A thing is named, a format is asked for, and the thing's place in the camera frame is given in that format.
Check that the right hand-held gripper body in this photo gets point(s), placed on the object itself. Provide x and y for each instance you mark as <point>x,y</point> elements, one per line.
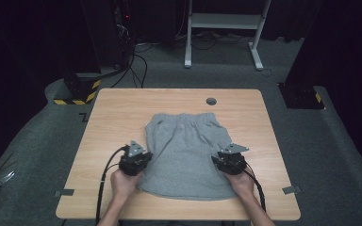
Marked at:
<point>232,160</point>

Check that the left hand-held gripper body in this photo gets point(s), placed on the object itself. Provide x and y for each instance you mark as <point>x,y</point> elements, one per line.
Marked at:
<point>134,160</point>

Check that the gray shorts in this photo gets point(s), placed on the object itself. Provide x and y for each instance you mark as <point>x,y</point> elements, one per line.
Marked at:
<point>185,153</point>

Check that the person's right hand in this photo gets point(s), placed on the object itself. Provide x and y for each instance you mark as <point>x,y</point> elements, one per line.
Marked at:
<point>240,185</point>

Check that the person's left hand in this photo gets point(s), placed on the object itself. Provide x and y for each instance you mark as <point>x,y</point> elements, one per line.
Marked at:
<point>124,185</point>

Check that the gray round table grommet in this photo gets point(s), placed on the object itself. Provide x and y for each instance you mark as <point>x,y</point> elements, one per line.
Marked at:
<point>211,101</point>

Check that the gray tape piece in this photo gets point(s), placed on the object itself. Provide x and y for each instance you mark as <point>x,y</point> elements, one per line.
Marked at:
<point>64,192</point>
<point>291,190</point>

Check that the black yellow striped stand base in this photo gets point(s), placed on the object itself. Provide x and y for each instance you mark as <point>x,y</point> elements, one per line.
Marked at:
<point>80,91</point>

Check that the dark equipment rack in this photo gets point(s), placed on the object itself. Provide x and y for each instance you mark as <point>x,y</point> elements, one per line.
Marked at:
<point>119,31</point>

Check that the white metal stand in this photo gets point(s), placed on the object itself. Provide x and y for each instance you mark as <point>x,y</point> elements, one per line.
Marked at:
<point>224,21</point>

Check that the dark curtain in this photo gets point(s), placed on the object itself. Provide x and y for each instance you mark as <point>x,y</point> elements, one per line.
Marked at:
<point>22,47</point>
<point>345,40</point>

